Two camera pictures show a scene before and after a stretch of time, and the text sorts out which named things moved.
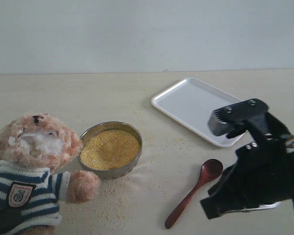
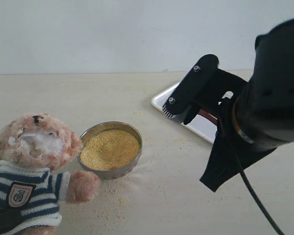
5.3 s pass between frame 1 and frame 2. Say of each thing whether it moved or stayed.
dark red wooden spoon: moved
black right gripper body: moved
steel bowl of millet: stayed
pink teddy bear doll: stayed
